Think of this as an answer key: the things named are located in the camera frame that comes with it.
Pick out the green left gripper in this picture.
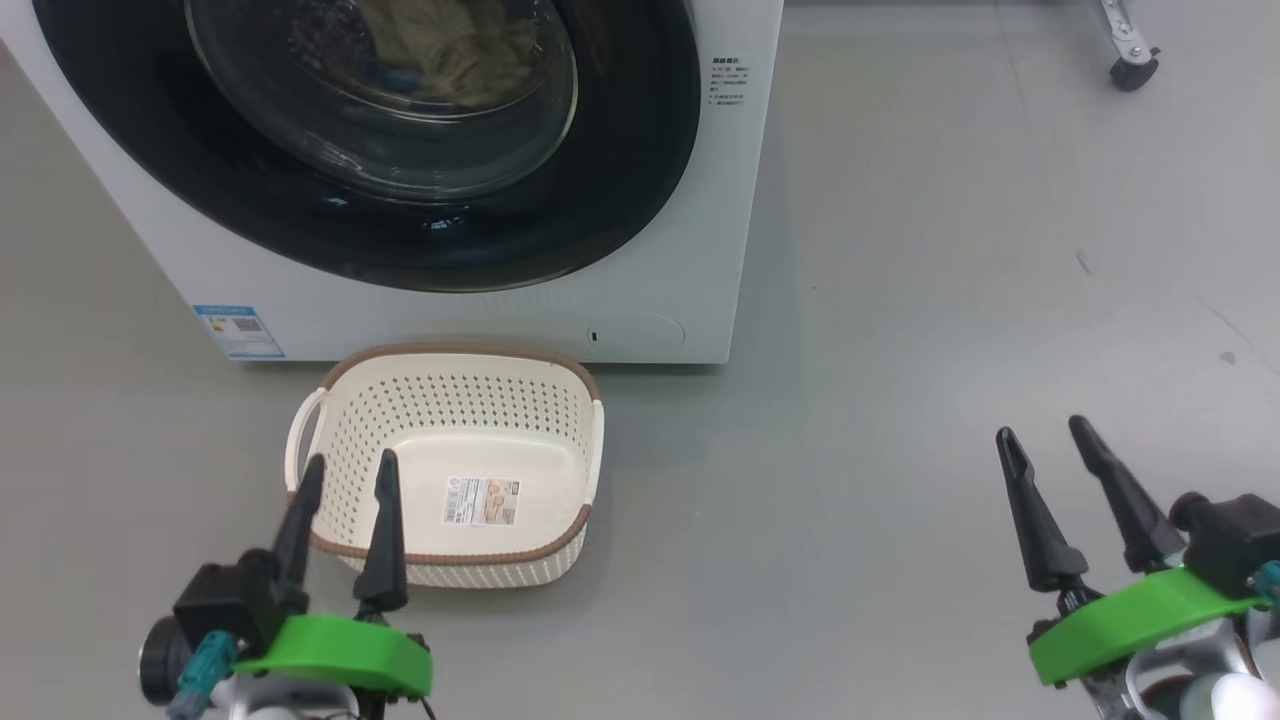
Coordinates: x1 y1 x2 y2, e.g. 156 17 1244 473
232 448 434 698

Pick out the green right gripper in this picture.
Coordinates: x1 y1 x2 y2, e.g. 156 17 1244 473
995 415 1271 688

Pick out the grey washing machine door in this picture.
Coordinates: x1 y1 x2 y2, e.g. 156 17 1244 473
30 0 703 294

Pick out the cream garment with bear print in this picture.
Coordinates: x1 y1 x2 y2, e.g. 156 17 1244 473
355 0 546 111

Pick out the white front-load washing machine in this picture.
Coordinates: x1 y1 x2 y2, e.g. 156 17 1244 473
0 0 786 366

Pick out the white product label sticker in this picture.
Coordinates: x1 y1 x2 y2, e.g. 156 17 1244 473
443 476 522 528

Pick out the cream basket with brown rim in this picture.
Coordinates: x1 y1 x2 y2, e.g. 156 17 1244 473
284 343 606 589

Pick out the blue energy label sticker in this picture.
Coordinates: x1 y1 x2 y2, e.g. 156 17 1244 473
193 304 286 360

